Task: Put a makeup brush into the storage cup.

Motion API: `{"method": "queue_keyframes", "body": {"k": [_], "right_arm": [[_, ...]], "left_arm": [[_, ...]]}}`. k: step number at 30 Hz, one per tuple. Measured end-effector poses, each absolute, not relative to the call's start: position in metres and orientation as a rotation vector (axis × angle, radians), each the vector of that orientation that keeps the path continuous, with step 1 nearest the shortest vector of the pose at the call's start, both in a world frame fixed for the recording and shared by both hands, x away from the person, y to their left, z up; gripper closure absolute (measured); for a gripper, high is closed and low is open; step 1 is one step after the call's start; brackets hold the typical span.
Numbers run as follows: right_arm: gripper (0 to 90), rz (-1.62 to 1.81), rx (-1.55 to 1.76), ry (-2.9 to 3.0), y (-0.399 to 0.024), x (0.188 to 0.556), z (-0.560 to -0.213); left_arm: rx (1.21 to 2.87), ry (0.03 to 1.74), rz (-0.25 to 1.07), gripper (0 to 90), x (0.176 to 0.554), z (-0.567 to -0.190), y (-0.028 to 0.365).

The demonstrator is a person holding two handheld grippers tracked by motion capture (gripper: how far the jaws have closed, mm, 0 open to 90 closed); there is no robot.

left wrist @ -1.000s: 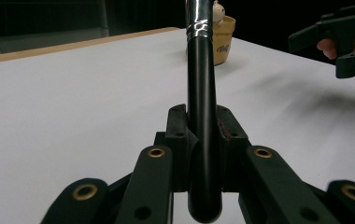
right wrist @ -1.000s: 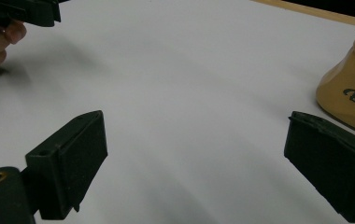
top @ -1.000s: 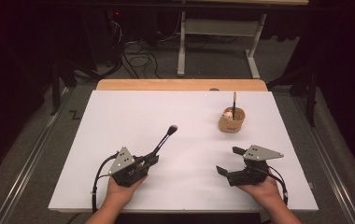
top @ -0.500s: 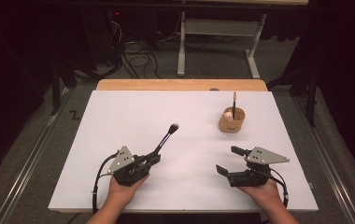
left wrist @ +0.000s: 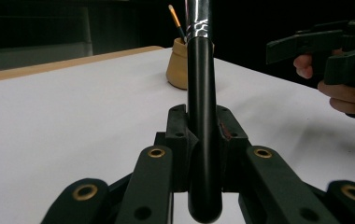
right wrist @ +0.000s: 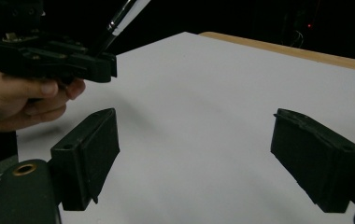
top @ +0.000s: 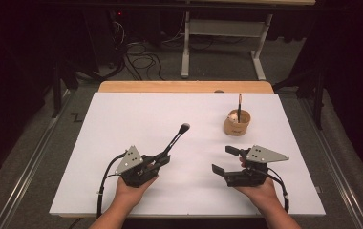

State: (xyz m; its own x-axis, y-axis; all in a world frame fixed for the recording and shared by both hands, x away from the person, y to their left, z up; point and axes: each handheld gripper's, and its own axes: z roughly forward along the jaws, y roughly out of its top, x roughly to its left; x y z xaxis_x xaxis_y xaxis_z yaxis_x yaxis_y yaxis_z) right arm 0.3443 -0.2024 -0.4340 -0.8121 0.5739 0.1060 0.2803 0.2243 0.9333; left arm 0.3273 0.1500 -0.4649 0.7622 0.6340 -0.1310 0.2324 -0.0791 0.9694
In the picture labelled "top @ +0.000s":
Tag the black fluffy makeup brush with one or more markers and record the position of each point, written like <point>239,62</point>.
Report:
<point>175,141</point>

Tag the wooden table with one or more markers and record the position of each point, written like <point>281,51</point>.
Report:
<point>170,86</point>

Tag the black metal stand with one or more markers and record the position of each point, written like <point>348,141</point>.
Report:
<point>319,95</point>
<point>57,92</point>

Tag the black device with red light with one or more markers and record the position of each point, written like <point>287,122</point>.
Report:
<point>119,14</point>

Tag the dark curtain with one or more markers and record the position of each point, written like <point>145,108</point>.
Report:
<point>354,79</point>
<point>7,79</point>

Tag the person's left hand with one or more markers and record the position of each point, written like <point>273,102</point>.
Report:
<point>132,194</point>

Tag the metal floor rail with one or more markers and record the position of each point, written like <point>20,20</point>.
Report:
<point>338,178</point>
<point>26,168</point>

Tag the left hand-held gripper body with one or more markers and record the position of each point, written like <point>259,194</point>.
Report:
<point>130,162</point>

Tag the white board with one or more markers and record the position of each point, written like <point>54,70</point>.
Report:
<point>186,191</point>

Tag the thin black and gold brush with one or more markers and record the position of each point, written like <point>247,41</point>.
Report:
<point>239,108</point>

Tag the beige holder with bear figure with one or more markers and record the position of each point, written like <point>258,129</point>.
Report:
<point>235,129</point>

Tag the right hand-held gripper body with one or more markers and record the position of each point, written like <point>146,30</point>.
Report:
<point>259,156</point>

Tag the person's right hand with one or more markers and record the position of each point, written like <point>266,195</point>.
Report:
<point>259,195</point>

